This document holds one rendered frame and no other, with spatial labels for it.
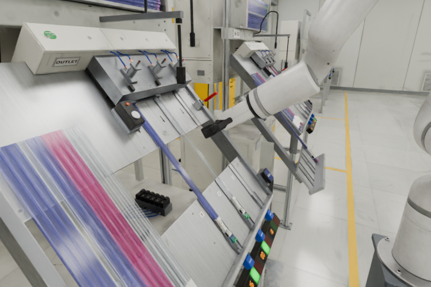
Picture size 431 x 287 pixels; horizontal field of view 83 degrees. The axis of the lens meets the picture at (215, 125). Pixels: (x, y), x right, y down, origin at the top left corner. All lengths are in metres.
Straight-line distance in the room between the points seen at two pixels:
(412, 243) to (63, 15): 1.06
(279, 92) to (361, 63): 7.68
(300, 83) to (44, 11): 0.63
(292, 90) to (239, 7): 1.29
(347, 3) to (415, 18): 7.79
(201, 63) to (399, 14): 7.02
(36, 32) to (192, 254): 0.61
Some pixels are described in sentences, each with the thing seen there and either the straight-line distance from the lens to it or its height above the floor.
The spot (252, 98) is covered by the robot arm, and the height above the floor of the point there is 1.14.
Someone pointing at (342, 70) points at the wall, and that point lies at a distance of 8.25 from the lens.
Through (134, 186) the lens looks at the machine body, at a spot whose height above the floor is 0.62.
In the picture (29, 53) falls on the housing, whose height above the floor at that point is 1.25.
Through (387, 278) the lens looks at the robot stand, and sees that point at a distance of 0.86.
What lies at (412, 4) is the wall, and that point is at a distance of 8.40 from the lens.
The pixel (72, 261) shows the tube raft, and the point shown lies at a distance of 0.52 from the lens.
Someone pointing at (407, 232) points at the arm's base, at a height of 0.81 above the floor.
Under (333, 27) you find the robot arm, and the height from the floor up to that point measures 1.30.
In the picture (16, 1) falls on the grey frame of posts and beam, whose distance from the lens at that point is 0.73.
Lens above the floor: 1.27
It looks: 18 degrees down
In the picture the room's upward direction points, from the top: straight up
